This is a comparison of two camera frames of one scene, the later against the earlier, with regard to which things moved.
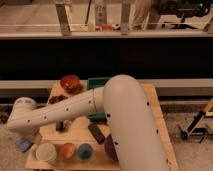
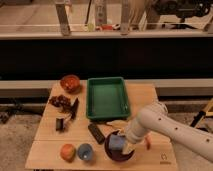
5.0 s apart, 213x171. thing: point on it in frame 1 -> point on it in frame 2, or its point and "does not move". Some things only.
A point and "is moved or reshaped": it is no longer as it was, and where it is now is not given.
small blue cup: [85, 151] does not move
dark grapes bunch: [55, 99] does not move
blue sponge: [23, 145] is moved or reshaped
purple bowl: [110, 149] does not move
